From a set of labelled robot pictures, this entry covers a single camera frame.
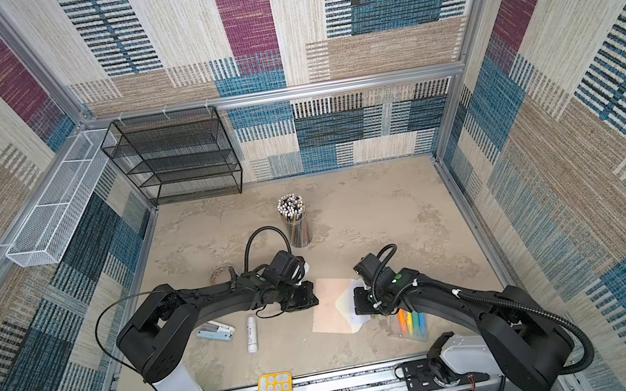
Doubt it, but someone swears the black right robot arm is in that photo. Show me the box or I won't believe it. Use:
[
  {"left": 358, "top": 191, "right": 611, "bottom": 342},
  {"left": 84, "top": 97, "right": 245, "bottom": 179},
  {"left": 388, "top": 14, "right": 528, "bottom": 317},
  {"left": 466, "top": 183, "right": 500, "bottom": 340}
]
[{"left": 354, "top": 243, "right": 596, "bottom": 391}]

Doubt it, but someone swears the white wire mesh basket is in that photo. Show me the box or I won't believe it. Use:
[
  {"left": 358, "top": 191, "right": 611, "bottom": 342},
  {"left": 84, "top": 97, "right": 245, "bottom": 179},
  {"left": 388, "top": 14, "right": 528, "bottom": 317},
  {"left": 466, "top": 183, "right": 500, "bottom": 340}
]
[{"left": 6, "top": 129, "right": 107, "bottom": 268}]

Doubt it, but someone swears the black wire shelf rack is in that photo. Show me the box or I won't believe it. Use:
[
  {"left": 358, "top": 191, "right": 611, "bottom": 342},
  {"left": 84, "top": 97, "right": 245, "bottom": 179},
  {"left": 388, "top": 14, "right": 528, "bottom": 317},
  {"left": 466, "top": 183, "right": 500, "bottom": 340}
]
[{"left": 101, "top": 106, "right": 244, "bottom": 207}]

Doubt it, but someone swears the pack of coloured highlighters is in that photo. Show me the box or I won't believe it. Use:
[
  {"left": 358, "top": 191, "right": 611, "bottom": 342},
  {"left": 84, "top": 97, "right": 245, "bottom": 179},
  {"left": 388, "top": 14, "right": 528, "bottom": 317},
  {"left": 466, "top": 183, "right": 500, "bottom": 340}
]
[{"left": 389, "top": 310, "right": 429, "bottom": 342}]

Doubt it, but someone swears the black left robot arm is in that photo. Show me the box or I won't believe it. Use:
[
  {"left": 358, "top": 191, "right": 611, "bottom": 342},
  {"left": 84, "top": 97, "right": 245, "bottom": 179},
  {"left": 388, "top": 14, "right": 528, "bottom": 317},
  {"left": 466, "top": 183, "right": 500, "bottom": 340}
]
[{"left": 112, "top": 225, "right": 319, "bottom": 391}]

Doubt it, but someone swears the white glue stick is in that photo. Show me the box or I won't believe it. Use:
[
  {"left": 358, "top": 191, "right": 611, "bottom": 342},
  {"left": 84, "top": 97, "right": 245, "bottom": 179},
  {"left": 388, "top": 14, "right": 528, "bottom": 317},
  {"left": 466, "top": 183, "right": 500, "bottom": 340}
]
[{"left": 246, "top": 315, "right": 259, "bottom": 354}]

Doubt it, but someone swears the white tape roll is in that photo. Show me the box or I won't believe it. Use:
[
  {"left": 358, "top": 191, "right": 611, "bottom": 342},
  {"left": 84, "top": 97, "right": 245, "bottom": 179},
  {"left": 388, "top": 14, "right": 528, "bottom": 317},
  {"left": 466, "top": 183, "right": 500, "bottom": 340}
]
[{"left": 210, "top": 264, "right": 237, "bottom": 285}]

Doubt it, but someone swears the light blue stapler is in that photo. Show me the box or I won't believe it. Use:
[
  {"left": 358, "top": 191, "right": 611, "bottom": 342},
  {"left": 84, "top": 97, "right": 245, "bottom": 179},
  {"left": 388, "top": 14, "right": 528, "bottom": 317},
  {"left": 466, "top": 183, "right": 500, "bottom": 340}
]
[{"left": 196, "top": 321, "right": 236, "bottom": 342}]

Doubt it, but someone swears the metal cup of pencils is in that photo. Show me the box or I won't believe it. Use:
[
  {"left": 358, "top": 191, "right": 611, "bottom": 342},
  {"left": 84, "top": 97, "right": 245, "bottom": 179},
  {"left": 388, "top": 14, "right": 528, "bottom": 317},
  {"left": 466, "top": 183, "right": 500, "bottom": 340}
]
[{"left": 277, "top": 194, "right": 311, "bottom": 248}]

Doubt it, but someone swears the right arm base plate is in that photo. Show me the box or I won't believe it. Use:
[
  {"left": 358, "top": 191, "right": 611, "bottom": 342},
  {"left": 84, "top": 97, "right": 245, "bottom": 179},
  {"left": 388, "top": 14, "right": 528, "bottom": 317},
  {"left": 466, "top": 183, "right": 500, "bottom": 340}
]
[{"left": 393, "top": 359, "right": 491, "bottom": 391}]

